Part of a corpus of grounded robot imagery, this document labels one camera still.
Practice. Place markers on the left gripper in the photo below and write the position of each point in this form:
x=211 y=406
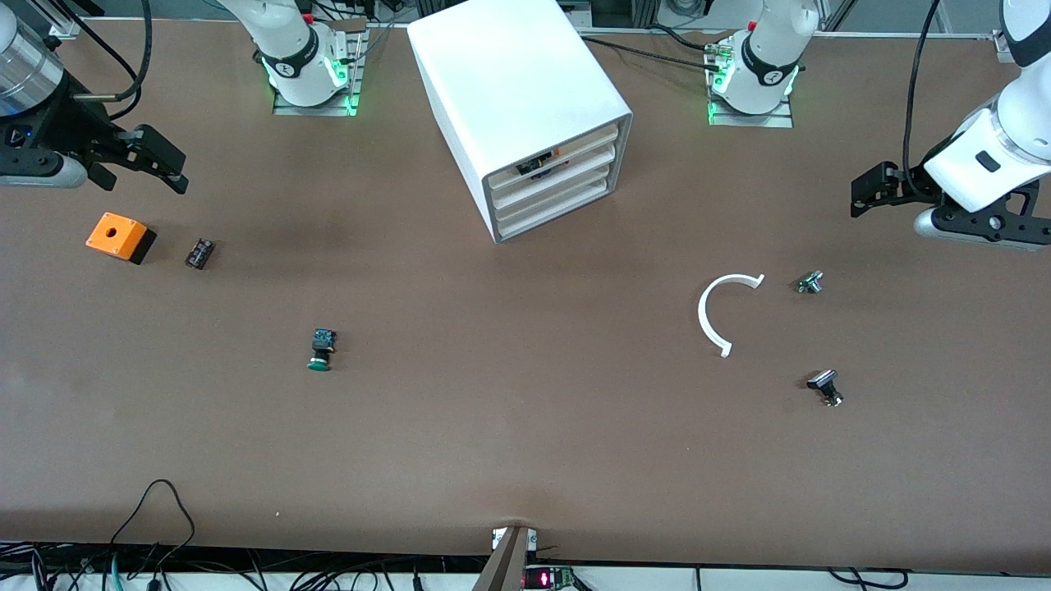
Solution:
x=901 y=186

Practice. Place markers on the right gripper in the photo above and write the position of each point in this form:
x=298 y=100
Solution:
x=72 y=131

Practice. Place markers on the green push button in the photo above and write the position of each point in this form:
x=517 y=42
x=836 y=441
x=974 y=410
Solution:
x=322 y=349

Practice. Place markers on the white plastic drawer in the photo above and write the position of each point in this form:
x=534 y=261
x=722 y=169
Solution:
x=595 y=141
x=525 y=202
x=525 y=185
x=525 y=218

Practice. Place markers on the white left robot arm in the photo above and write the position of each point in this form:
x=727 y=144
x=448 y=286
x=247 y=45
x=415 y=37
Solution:
x=764 y=57

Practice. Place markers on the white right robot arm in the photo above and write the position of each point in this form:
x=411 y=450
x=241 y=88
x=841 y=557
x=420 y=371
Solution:
x=287 y=33

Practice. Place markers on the black silver push button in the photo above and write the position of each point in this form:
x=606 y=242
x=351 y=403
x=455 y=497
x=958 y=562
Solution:
x=825 y=386

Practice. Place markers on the white drawer cabinet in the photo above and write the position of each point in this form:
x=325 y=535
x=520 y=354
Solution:
x=517 y=82

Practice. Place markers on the orange box with black base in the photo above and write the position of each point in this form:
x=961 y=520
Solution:
x=115 y=234

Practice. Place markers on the small black electrical component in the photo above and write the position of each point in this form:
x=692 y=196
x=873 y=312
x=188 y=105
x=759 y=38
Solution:
x=199 y=253

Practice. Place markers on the small green silver component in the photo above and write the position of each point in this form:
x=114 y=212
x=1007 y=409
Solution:
x=810 y=282

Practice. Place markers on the black and orange small part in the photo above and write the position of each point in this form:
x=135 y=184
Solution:
x=534 y=167

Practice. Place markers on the green circuit board red display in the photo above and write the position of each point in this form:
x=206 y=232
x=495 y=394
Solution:
x=546 y=579

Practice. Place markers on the aluminium arm base plate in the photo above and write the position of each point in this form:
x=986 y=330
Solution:
x=755 y=119
x=355 y=74

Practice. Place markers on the aluminium camera mount post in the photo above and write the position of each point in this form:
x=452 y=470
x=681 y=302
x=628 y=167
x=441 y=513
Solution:
x=507 y=566

